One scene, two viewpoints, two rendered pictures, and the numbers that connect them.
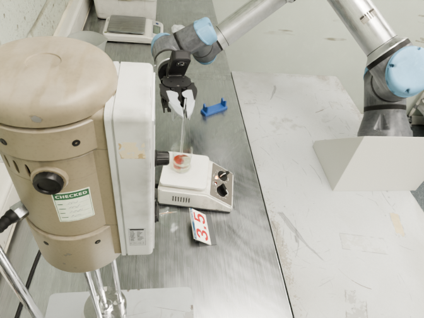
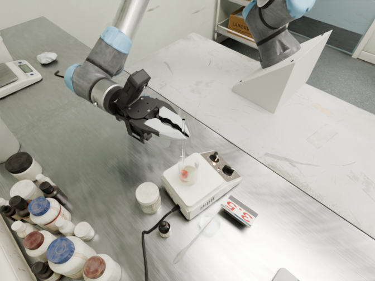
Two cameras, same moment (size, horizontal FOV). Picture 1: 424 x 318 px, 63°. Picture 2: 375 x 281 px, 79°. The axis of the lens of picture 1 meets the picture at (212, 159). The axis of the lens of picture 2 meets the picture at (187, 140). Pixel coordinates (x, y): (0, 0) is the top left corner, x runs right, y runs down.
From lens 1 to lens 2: 0.47 m
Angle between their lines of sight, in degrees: 23
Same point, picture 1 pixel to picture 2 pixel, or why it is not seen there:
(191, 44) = (114, 62)
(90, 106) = not seen: outside the picture
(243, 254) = (279, 205)
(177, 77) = (138, 102)
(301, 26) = not seen: hidden behind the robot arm
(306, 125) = (213, 78)
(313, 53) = (145, 27)
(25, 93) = not seen: outside the picture
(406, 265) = (351, 131)
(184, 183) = (206, 190)
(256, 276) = (302, 213)
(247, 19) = (136, 11)
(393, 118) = (287, 38)
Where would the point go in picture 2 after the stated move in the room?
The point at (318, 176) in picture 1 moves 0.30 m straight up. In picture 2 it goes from (256, 110) to (282, 32)
